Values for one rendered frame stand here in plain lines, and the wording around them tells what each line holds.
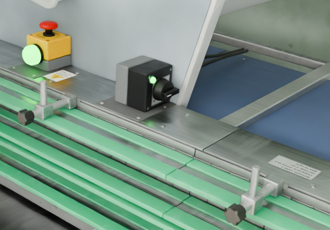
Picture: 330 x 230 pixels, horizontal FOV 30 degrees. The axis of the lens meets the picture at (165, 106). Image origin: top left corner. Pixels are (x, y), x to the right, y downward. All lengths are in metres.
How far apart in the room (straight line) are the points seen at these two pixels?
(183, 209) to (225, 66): 0.55
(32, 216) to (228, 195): 0.60
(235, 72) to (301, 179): 0.54
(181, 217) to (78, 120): 0.29
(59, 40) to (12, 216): 0.41
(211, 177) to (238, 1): 0.43
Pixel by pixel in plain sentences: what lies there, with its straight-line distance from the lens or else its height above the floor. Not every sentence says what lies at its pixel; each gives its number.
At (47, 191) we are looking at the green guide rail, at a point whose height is 0.95.
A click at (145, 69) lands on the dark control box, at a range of 1.17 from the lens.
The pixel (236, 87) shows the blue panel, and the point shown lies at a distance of 1.40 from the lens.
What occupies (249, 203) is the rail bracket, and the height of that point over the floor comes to 0.97.
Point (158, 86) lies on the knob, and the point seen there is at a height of 0.81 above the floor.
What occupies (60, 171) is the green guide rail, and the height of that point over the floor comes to 0.96.
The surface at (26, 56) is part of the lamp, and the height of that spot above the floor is 0.85.
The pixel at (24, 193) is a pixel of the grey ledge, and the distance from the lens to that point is 1.48.
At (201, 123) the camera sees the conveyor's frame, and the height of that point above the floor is 0.79.
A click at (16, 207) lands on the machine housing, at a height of 0.91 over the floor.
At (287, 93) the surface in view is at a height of 0.52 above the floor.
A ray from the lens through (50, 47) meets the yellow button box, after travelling 1.35.
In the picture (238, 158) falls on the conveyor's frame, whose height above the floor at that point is 0.86.
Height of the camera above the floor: 1.67
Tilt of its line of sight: 47 degrees down
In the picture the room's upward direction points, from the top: 114 degrees counter-clockwise
